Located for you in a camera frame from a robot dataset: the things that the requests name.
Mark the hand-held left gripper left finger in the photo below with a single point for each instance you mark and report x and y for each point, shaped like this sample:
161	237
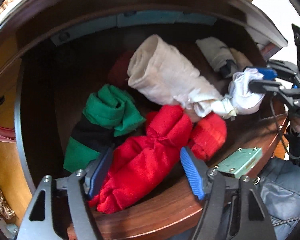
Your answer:
100	170

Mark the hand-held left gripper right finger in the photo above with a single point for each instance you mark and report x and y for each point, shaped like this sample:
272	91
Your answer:
192	172

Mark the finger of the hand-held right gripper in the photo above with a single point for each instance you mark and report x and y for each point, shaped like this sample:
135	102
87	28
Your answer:
265	72
262	86

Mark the white underwear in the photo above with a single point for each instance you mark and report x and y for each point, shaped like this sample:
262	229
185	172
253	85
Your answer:
242	97

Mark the beige sock roll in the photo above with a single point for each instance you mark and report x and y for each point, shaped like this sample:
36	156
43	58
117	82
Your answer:
241	57

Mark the large bright red sock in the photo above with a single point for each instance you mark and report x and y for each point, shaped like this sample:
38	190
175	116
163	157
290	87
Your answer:
140	160

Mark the small bright red sock roll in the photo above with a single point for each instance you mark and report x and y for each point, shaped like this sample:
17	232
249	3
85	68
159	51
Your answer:
210	135

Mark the green and black sock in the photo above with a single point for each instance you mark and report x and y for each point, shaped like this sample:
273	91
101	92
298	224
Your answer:
102	107

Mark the dark wooden table with drawer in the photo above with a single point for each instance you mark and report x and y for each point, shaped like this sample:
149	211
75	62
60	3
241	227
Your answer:
65	67

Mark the person's right hand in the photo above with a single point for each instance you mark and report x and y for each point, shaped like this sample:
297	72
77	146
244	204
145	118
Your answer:
297	128

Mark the green metal lock plate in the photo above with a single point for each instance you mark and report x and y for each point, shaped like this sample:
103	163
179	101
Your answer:
240	162

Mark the grey sock with blue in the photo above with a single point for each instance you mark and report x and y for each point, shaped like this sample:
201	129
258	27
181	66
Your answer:
215	52

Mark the pale blue tissue packet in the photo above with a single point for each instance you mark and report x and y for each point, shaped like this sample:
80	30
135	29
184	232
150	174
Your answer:
147	18
197	19
62	37

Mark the person's grey jacket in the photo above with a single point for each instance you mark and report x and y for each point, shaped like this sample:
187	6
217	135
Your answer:
285	192

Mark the cream white rolled sock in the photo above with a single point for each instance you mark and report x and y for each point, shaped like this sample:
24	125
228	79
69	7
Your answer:
165	70

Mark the dark red sock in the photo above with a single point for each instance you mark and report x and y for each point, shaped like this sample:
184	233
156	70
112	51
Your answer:
117	72

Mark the pink striped cloth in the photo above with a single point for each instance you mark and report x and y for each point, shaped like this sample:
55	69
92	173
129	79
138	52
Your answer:
0	133

